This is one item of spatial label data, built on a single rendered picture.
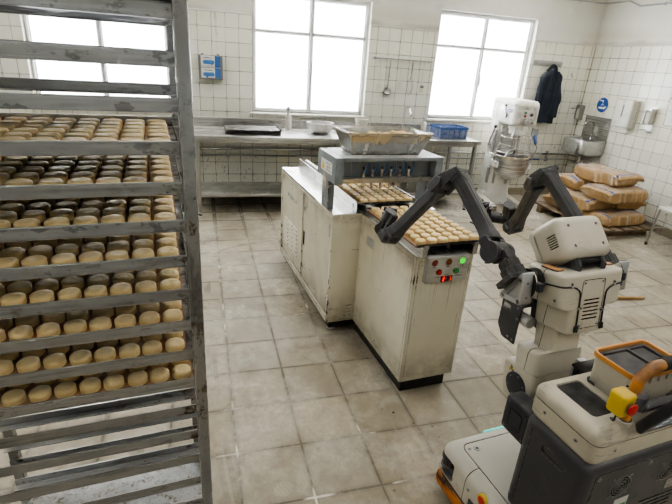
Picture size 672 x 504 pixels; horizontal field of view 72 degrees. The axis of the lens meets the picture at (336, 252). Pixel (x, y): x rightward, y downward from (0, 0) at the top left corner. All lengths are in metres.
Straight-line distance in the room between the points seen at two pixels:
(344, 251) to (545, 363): 1.49
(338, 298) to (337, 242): 0.40
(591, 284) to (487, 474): 0.82
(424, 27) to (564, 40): 2.07
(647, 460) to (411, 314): 1.18
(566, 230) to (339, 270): 1.62
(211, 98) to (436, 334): 4.16
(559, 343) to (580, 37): 6.22
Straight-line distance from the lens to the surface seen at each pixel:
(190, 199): 1.10
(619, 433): 1.59
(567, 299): 1.71
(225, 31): 5.87
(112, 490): 2.15
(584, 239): 1.76
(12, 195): 1.16
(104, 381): 1.41
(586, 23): 7.76
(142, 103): 1.09
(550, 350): 1.87
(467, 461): 2.08
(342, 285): 3.03
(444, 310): 2.56
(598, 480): 1.67
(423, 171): 3.10
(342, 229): 2.87
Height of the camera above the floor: 1.70
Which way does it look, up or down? 22 degrees down
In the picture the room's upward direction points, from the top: 4 degrees clockwise
